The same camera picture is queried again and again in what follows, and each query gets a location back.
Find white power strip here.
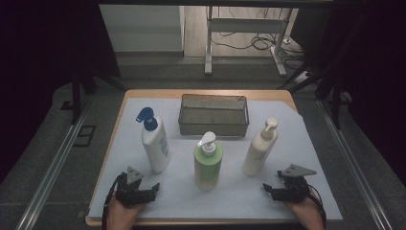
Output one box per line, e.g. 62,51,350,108
295,71,312,84

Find dark metal stand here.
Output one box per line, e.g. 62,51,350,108
277,57,352,130
70,63,128,126

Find white metal desk frame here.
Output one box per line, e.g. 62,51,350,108
204,6,288,78

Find person's left hand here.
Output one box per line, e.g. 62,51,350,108
106,199,144,230

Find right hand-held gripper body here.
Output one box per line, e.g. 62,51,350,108
277,164,318,204

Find white bottle with blue pump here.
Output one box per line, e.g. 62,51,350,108
135,106,172,175

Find cream pump bottle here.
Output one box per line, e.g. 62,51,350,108
241,117,280,177

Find right hand-held gripper black cable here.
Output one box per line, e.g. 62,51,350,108
307,184,327,230

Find green bottle with white pump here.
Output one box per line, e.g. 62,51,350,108
192,130,224,192

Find metal mesh basket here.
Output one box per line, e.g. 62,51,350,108
177,93,250,138

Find black cables on floor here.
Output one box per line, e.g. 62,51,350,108
210,30,307,70

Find aluminium rail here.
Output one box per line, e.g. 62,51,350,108
317,99,394,230
15,95,94,230

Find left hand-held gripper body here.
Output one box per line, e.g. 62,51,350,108
115,166,151,209

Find white cabinet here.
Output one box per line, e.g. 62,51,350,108
99,4,186,54

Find person's right hand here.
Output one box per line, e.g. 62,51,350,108
285,195,326,230

